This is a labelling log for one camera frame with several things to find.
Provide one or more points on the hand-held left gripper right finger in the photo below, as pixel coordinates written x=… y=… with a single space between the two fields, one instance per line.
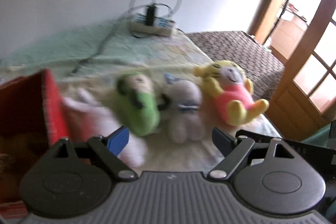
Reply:
x=220 y=140

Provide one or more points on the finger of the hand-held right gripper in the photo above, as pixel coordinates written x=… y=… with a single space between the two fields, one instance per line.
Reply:
x=260 y=136

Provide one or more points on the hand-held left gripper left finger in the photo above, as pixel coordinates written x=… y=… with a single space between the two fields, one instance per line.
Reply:
x=119 y=139

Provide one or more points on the green plush toy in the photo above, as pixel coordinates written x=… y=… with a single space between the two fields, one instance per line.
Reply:
x=141 y=108

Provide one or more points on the red box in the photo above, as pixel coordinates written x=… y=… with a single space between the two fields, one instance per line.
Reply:
x=52 y=108

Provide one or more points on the teal object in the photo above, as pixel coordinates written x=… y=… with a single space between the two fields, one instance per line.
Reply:
x=317 y=134

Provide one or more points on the pink white plush toy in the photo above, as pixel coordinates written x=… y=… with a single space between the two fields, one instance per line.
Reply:
x=89 y=116

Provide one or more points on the yellow tiger plush toy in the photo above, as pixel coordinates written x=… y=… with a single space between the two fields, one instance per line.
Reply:
x=231 y=98

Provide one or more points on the grey plush toy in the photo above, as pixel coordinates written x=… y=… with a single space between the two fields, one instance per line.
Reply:
x=183 y=113

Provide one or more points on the wooden door with glass panes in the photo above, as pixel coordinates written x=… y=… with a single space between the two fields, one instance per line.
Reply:
x=288 y=98

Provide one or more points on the brown woven mat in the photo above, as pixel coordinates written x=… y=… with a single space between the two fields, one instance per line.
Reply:
x=249 y=56

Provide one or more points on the pale green printed quilt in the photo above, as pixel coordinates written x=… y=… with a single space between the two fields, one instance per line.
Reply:
x=157 y=50

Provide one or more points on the white power strip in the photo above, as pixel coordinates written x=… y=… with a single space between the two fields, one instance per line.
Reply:
x=162 y=27

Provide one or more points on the black plug adapter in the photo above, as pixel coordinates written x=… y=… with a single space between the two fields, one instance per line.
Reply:
x=150 y=15

